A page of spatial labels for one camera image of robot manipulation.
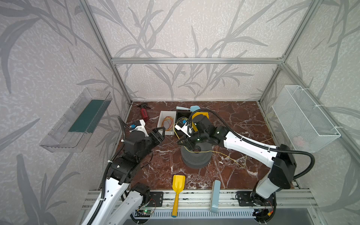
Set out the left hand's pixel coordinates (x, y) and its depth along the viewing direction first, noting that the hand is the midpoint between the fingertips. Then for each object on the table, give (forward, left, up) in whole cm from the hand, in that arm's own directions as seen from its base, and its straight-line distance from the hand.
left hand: (165, 126), depth 68 cm
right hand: (-1, -7, -9) cm, 11 cm away
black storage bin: (+26, -7, -23) cm, 35 cm away
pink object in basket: (-2, -70, -9) cm, 71 cm away
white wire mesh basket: (-4, -64, +6) cm, 65 cm away
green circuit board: (-33, +9, -30) cm, 45 cm away
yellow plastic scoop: (-19, -6, -29) cm, 36 cm away
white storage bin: (+26, 0, -24) cm, 35 cm away
